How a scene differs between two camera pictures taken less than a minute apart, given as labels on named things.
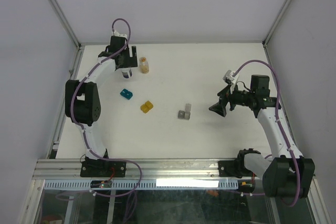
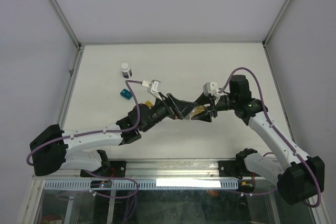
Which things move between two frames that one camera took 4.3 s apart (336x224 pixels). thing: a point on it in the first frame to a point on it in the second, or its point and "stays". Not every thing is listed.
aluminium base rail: (70, 169) stays
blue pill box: (127, 94) stays
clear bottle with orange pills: (144, 64) to (197, 110)
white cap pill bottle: (125, 73) stays
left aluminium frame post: (59, 10) stays
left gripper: (132, 61) to (175, 108)
